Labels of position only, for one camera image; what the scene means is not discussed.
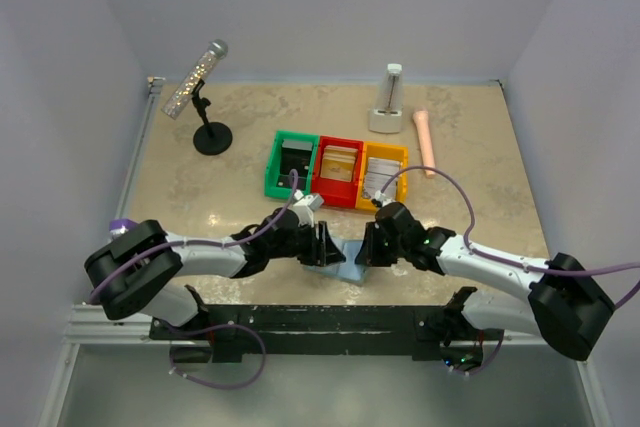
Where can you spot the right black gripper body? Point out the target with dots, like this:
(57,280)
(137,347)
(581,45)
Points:
(394,248)

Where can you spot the teal leather card holder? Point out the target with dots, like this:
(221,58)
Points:
(348,271)

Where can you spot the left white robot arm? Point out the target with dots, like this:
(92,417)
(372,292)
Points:
(132,273)

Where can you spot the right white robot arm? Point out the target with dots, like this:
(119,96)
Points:
(555,299)

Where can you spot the white cards stack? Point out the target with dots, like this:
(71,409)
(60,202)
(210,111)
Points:
(378,172)

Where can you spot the black cards stack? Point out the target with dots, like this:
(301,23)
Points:
(295,155)

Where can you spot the gold cards stack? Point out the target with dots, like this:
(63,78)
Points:
(337,163)

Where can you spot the green plastic bin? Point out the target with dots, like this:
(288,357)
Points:
(272,168)

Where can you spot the red plastic bin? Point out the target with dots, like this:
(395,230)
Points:
(335,193)

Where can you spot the yellow plastic bin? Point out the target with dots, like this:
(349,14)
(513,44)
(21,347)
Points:
(399,184)

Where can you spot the black microphone stand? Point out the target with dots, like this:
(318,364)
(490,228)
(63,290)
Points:
(212,138)

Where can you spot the pink flashlight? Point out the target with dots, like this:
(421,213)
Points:
(421,121)

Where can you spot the white metronome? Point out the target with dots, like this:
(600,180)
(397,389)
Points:
(385,115)

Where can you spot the purple block fixture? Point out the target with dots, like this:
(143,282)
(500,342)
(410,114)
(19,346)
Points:
(118,227)

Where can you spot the glitter silver microphone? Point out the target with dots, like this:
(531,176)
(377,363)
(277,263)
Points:
(203,67)

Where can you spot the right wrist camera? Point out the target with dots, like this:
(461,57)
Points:
(381,199)

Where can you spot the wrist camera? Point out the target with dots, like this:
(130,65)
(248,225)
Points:
(305,205)
(381,199)

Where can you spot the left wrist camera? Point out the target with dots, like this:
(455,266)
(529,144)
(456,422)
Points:
(305,205)

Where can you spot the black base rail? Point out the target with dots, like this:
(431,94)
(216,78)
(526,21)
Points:
(228,332)

